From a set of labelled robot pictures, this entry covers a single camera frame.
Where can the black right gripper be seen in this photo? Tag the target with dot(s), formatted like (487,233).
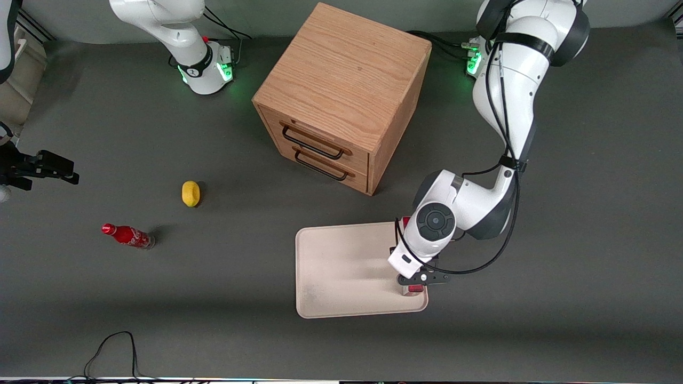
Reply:
(17,166)

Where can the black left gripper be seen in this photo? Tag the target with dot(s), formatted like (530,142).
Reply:
(433,264)

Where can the red cookie box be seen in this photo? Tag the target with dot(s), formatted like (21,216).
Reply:
(415,289)

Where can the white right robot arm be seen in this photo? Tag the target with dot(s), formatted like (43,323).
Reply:
(184,37)

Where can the beige plastic tray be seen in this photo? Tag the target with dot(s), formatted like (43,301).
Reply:
(341,272)

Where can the beige box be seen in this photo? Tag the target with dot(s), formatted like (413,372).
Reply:
(18,85)

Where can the red cola bottle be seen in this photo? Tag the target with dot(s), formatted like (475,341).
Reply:
(128,235)

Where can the yellow lemon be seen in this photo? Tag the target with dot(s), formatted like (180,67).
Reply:
(190,193)

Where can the wooden two-drawer cabinet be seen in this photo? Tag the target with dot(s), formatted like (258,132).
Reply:
(341,74)

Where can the aluminium frame rail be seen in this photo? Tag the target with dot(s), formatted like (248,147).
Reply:
(34,26)

